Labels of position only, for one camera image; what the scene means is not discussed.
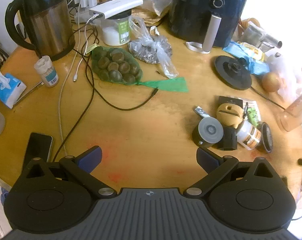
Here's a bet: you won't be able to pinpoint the round wooden object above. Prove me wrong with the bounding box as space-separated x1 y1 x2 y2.
238 17 260 34

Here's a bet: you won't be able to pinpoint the black smartphone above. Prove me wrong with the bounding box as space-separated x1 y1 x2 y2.
21 132 53 173

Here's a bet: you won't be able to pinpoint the black air fryer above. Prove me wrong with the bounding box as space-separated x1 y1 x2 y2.
168 0 250 55

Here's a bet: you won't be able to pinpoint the tan round figure keychain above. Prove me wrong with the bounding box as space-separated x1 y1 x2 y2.
216 103 244 128

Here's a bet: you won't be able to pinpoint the clear shaker bottle grey lid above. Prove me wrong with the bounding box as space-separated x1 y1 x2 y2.
277 85 302 132

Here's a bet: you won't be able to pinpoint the blue wipes pack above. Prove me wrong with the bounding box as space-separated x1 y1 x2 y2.
222 42 251 60
241 55 270 74

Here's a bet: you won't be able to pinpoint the black cable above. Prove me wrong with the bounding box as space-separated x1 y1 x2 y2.
73 22 159 111
52 50 95 162

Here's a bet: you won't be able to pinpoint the stainless steel electric kettle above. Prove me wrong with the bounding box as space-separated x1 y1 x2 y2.
5 0 76 62

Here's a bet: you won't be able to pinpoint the black kettle base cord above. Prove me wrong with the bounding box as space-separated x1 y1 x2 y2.
250 86 286 110

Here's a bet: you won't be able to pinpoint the white charging cable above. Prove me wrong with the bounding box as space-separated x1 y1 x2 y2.
72 16 101 82
58 37 91 157

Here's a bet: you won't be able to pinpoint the black cylinder with grey disc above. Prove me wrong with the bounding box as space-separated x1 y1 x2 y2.
192 117 225 148

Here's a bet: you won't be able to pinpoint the white power bank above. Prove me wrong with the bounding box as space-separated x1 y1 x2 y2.
89 0 144 20

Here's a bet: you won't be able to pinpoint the yellow packet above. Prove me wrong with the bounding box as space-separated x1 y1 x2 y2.
237 41 266 60

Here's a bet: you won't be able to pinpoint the toothpick jar with blue label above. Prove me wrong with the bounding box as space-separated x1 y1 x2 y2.
34 56 59 88

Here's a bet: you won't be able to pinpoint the silver metal cylinder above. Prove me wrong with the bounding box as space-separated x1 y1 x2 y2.
260 32 283 48

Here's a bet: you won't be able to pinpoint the small black card box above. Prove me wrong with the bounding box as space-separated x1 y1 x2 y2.
218 95 243 110

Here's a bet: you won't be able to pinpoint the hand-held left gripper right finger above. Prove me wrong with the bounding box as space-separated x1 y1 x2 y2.
183 147 283 198

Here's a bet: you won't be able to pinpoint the marbled grey strip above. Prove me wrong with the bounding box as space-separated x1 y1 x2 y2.
193 106 212 119

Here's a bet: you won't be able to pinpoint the clear plastic bag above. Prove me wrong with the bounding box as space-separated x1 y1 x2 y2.
266 50 299 102

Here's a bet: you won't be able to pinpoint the black tape roll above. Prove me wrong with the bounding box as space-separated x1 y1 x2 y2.
257 122 274 153

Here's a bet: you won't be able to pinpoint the black kettle base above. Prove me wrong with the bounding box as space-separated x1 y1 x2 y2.
214 55 253 90

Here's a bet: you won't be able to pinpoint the white jar with brown label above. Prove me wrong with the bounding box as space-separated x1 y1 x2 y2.
236 120 263 150

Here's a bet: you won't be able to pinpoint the green mesh bag of rounds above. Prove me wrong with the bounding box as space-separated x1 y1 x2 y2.
91 45 189 93

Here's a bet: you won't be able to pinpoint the clear bag of dark seeds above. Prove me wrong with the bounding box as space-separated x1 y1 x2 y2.
128 17 179 79

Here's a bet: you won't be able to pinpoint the blue tissue pack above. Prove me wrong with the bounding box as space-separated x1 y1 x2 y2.
0 69 27 109

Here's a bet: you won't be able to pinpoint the clear jar with green label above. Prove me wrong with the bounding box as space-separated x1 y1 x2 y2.
101 14 132 47

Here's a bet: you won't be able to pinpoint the small black holder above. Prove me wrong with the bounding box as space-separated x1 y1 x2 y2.
217 126 239 152

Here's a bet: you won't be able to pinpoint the orange round fruit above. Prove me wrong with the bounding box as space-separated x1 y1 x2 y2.
262 72 281 92

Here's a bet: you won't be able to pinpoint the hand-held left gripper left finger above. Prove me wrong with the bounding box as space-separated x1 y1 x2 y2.
21 145 117 200

